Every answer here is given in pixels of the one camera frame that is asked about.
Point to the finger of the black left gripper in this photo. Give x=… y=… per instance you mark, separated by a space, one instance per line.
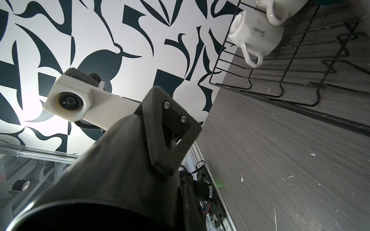
x=170 y=130

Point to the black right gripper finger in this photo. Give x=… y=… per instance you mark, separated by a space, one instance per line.
x=193 y=217

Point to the black ceramic mug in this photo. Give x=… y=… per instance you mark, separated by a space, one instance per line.
x=112 y=187

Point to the cream white ceramic mug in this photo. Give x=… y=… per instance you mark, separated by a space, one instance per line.
x=255 y=35

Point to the white mug red inside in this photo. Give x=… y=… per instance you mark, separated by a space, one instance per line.
x=278 y=11

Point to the black wire dish rack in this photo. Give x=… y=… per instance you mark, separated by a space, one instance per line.
x=320 y=69

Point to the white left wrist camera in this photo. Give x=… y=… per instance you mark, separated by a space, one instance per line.
x=76 y=96

